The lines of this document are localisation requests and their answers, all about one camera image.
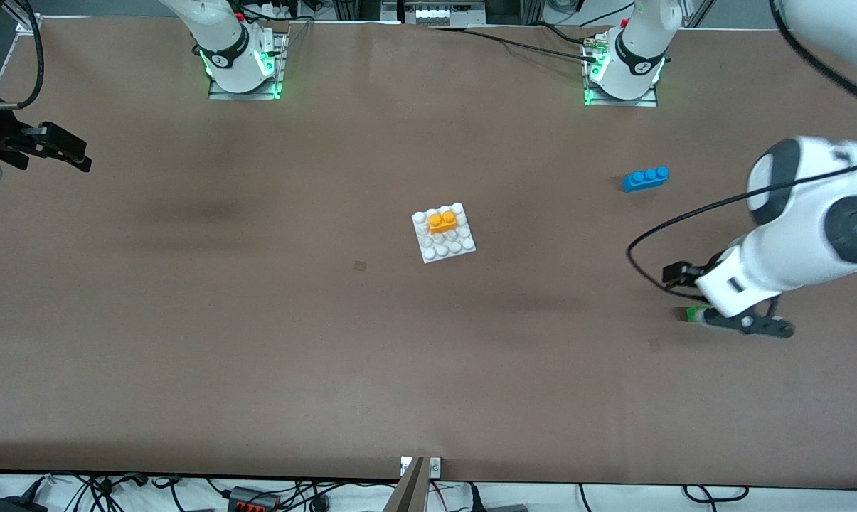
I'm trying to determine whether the long black table cable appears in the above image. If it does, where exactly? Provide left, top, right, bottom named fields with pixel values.
left=428, top=26, right=600, bottom=61

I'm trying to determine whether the white studded base plate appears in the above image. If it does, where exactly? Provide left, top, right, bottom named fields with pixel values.
left=411, top=203, right=477, bottom=265

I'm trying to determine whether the blue three-stud block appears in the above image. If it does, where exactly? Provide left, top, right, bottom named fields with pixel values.
left=622, top=166, right=670, bottom=193

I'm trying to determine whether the black orange terminal connector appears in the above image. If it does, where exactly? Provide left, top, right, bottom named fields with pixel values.
left=227, top=486, right=281, bottom=512

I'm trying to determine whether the black looped floor cable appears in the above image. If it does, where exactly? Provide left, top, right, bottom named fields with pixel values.
left=683, top=485, right=750, bottom=503

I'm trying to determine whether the short black table cable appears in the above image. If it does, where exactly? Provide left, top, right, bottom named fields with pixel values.
left=535, top=23, right=596, bottom=45

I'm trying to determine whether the grey angled beam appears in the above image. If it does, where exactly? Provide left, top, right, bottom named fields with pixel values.
left=384, top=457, right=429, bottom=512

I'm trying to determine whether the white power strip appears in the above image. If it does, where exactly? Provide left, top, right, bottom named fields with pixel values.
left=398, top=0, right=487, bottom=28

